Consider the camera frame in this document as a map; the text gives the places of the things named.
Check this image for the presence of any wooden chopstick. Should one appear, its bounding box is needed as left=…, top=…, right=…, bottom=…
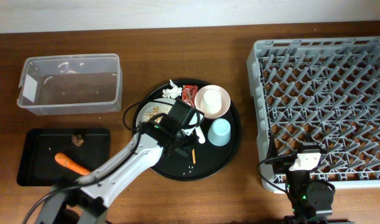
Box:
left=192, top=149, right=196, bottom=164

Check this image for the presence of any grey dishwasher rack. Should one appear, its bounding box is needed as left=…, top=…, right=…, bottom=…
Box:
left=247, top=36, right=380, bottom=189

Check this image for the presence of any brown walnut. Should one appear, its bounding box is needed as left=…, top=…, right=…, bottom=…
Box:
left=71, top=134, right=85, bottom=147

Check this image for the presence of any rice and peanuts pile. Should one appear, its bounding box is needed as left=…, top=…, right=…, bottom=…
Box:
left=142, top=104, right=172, bottom=122

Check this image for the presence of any light blue cup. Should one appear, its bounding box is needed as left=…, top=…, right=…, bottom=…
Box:
left=208, top=118, right=231, bottom=147

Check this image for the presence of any orange carrot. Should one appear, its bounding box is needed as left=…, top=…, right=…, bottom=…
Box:
left=54, top=152, right=90, bottom=175

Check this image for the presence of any grey plate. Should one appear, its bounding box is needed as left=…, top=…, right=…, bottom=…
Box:
left=134, top=98, right=176, bottom=127

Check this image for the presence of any pink bowl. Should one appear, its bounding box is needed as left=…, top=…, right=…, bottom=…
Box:
left=195, top=85, right=231, bottom=119

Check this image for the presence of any red snack wrapper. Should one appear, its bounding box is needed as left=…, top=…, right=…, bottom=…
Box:
left=182, top=85, right=198, bottom=107

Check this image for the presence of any white plastic fork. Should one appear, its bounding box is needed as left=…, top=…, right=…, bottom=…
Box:
left=195, top=126, right=206, bottom=144

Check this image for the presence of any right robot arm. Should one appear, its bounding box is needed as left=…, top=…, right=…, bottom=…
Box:
left=271, top=141, right=335, bottom=224

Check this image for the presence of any round black tray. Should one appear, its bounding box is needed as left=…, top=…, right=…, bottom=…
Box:
left=132, top=78, right=242, bottom=182

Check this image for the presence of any black rectangular tray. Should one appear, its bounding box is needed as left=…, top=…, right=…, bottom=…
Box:
left=17, top=128, right=111, bottom=186

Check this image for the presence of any white tissue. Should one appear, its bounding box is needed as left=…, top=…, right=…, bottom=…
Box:
left=162, top=80, right=182, bottom=99

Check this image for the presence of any white cup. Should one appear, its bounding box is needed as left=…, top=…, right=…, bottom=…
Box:
left=201, top=89, right=221, bottom=114

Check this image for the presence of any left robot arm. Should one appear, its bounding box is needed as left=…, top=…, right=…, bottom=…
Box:
left=23, top=100, right=204, bottom=223

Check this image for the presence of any clear plastic bin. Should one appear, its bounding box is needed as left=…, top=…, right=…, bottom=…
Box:
left=17, top=54, right=123, bottom=116

